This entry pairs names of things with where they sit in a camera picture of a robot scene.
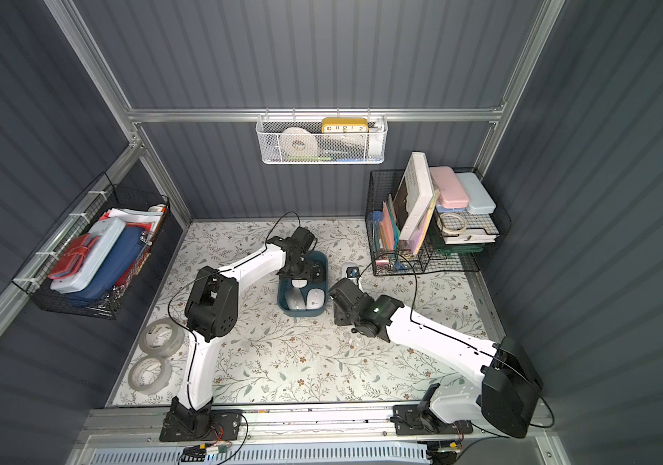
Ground black wire desk organizer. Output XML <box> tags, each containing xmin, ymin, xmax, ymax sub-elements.
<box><xmin>365</xmin><ymin>170</ymin><xmax>511</xmax><ymax>276</ymax></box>

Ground black wire side basket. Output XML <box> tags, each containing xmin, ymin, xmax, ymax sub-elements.
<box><xmin>13</xmin><ymin>181</ymin><xmax>170</xmax><ymax>320</ymax></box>

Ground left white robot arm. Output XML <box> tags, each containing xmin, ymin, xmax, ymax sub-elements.
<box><xmin>160</xmin><ymin>226</ymin><xmax>316</xmax><ymax>442</ymax></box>

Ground white wire wall basket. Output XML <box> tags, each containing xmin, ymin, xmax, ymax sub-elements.
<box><xmin>256</xmin><ymin>114</ymin><xmax>389</xmax><ymax>165</ymax></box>

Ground white slim mouse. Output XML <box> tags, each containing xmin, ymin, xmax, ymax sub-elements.
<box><xmin>291</xmin><ymin>279</ymin><xmax>308</xmax><ymax>289</ymax></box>

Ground navy blue case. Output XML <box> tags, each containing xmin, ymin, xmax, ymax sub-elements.
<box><xmin>68</xmin><ymin>227</ymin><xmax>145</xmax><ymax>307</ymax></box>

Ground pink pencil case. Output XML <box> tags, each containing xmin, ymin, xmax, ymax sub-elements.
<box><xmin>429</xmin><ymin>167</ymin><xmax>470</xmax><ymax>209</ymax></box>

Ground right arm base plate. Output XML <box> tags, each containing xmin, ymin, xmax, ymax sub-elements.
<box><xmin>389</xmin><ymin>404</ymin><xmax>474</xmax><ymax>437</ymax></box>

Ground yellow clock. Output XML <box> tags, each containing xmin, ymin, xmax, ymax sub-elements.
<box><xmin>322</xmin><ymin>116</ymin><xmax>369</xmax><ymax>135</ymax></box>

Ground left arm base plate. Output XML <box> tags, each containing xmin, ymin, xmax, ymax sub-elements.
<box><xmin>159</xmin><ymin>410</ymin><xmax>242</xmax><ymax>443</ymax></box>

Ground clear tape roll lower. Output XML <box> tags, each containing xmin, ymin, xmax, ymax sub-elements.
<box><xmin>128</xmin><ymin>356</ymin><xmax>172</xmax><ymax>395</ymax></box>

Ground pink folders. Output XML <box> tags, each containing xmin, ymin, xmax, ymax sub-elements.
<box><xmin>379</xmin><ymin>195</ymin><xmax>399</xmax><ymax>251</ymax></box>

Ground teal plastic storage box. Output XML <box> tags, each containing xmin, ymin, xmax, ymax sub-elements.
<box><xmin>277</xmin><ymin>251</ymin><xmax>329</xmax><ymax>318</ymax></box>

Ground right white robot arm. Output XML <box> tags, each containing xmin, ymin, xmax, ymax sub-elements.
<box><xmin>329</xmin><ymin>278</ymin><xmax>544</xmax><ymax>439</ymax></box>

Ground red wallet pouch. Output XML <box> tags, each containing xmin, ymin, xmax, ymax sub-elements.
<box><xmin>48</xmin><ymin>234</ymin><xmax>98</xmax><ymax>280</ymax></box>

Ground white tape roll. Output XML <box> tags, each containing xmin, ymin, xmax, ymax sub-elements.
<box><xmin>279</xmin><ymin>127</ymin><xmax>319</xmax><ymax>158</ymax></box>

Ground white logo mouse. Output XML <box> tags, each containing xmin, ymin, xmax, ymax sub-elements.
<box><xmin>305</xmin><ymin>288</ymin><xmax>325</xmax><ymax>311</ymax></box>

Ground white tablet board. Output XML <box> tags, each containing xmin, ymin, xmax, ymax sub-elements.
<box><xmin>393</xmin><ymin>151</ymin><xmax>434</xmax><ymax>241</ymax></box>

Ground white flat case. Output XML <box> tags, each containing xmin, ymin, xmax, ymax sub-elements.
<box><xmin>50</xmin><ymin>218</ymin><xmax>126</xmax><ymax>294</ymax></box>

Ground silver grey mouse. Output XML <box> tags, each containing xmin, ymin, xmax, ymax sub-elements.
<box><xmin>285</xmin><ymin>288</ymin><xmax>306</xmax><ymax>311</ymax></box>

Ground small tape ring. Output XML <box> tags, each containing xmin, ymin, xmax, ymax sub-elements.
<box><xmin>439</xmin><ymin>212</ymin><xmax>469</xmax><ymax>236</ymax></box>

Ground light blue pencil case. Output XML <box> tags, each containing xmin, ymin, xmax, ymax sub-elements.
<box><xmin>456</xmin><ymin>172</ymin><xmax>496</xmax><ymax>215</ymax></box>

